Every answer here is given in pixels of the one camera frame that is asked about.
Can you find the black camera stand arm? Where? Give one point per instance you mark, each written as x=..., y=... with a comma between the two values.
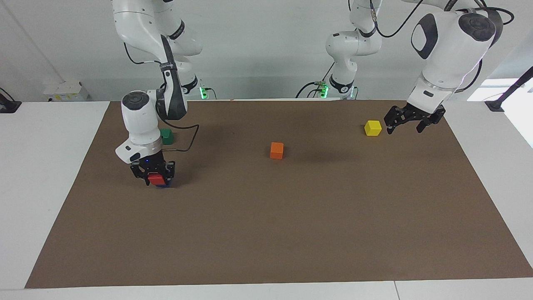
x=514, y=85

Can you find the yellow block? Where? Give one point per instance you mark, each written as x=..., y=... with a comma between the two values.
x=373, y=128

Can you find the orange block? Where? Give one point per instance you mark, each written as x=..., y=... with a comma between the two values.
x=276, y=150

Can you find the white box with yellow labels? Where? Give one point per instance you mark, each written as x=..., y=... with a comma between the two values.
x=66, y=91

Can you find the green block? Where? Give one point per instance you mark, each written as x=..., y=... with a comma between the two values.
x=168, y=136

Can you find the blue block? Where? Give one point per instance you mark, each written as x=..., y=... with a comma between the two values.
x=162, y=186

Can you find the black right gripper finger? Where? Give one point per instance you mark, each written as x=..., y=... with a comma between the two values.
x=170, y=171
x=140, y=171

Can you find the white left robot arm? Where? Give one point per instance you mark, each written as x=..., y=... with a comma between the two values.
x=445, y=54

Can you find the red block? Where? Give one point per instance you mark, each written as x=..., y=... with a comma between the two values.
x=157, y=179

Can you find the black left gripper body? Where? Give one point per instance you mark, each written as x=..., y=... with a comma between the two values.
x=418, y=113

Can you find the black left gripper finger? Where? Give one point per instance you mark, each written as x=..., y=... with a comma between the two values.
x=434, y=120
x=397, y=116

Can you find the brown table mat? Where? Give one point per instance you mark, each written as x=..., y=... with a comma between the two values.
x=266, y=225

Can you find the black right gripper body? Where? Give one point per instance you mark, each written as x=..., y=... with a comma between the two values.
x=153, y=163

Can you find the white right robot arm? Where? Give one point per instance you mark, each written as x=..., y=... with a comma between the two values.
x=139, y=121

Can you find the black table clamp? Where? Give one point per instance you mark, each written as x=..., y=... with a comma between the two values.
x=8, y=105

